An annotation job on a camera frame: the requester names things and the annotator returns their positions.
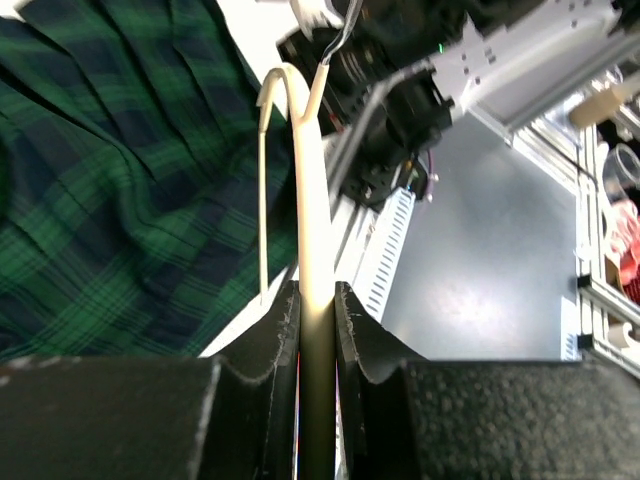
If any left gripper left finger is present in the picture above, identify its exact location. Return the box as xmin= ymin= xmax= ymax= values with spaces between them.
xmin=1 ymin=283 xmax=300 ymax=479

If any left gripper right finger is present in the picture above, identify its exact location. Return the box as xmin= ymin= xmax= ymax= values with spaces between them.
xmin=335 ymin=282 xmax=639 ymax=479

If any cream hanger with metal hook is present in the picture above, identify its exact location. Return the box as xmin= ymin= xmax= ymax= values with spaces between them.
xmin=256 ymin=63 xmax=336 ymax=479

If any dark green plaid skirt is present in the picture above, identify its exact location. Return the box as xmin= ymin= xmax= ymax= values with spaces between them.
xmin=0 ymin=0 xmax=301 ymax=364

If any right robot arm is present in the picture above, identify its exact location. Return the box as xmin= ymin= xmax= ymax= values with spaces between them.
xmin=277 ymin=1 xmax=639 ymax=209

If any white slotted cable duct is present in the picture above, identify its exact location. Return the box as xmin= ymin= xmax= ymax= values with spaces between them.
xmin=363 ymin=189 xmax=415 ymax=323

